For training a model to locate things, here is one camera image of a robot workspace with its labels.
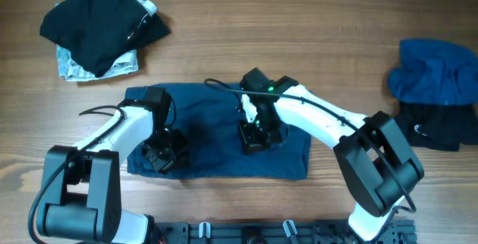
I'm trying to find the dark blue shorts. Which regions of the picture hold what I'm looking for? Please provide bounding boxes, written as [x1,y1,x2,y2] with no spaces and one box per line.
[123,82,312,181]

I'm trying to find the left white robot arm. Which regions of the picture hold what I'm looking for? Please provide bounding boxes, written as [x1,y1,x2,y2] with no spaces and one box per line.
[27,87,188,243]

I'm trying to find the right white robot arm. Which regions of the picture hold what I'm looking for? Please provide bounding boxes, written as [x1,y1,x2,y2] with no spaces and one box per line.
[238,68,424,243]

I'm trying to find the white grey folded garment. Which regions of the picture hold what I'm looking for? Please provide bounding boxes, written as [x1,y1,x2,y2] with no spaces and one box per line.
[56,0,158,82]

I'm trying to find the black folded garment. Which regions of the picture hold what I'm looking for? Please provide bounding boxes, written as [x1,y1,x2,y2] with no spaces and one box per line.
[40,0,170,78]

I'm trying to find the black garment with print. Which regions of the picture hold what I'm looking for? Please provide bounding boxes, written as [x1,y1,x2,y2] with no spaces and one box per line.
[394,102,477,151]

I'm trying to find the blue crumpled garment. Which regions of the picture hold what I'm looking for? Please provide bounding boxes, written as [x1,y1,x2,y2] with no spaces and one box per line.
[387,38,477,106]

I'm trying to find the black mounting rail base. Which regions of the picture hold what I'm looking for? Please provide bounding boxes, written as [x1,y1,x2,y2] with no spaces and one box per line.
[149,219,418,244]

